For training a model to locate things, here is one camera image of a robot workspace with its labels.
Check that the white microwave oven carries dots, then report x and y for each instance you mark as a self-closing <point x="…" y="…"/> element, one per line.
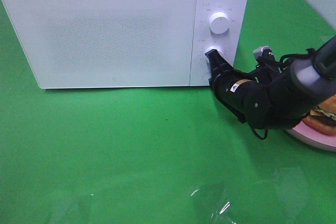
<point x="204" y="38"/>

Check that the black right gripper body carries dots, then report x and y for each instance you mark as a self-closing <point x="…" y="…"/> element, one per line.
<point x="246" y="99"/>

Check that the burger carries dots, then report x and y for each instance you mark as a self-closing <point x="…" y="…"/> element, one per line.
<point x="322" y="117"/>

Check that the white microwave door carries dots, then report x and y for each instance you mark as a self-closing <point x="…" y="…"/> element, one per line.
<point x="105" y="43"/>

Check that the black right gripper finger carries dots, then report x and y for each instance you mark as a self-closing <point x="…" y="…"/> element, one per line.
<point x="219" y="63"/>

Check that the round microwave door button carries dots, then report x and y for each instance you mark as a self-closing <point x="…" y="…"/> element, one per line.
<point x="206" y="76"/>

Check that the white microwave knob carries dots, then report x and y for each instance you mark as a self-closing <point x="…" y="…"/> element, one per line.
<point x="211" y="51"/>
<point x="219" y="23"/>

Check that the green table mat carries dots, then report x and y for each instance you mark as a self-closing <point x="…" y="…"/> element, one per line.
<point x="146" y="155"/>

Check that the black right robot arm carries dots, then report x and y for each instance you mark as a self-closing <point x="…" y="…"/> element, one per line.
<point x="277" y="94"/>

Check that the pink plate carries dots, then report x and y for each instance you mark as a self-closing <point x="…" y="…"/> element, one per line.
<point x="310" y="136"/>

